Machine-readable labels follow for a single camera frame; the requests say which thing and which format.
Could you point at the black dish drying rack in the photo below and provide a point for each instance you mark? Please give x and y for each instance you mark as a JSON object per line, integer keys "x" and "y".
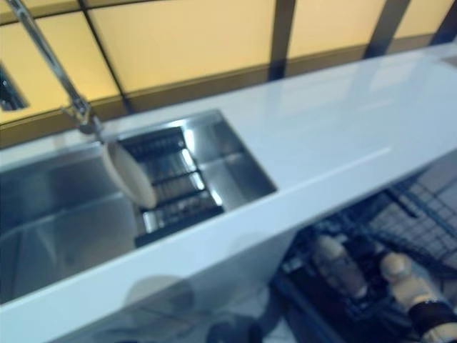
{"x": 171, "y": 186}

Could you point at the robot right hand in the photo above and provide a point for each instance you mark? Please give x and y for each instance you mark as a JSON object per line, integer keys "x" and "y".
{"x": 376, "y": 278}

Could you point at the stainless steel sink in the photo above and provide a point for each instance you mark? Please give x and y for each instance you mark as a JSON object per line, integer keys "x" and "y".
{"x": 64, "y": 214}

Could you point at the flat white plate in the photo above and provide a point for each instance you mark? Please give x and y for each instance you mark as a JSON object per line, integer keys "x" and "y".
{"x": 132, "y": 178}

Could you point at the open dishwasher rack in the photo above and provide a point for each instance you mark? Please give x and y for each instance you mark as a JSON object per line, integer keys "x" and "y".
{"x": 307, "y": 314}

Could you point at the dark brown window frame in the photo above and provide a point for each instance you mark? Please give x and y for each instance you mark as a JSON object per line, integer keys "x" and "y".
{"x": 282, "y": 35}

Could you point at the narrow white cabinet door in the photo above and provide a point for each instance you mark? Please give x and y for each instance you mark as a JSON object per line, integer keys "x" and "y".
{"x": 232, "y": 275}

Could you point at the chrome gooseneck faucet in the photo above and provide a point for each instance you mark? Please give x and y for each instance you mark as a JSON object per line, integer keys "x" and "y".
{"x": 76, "y": 103}

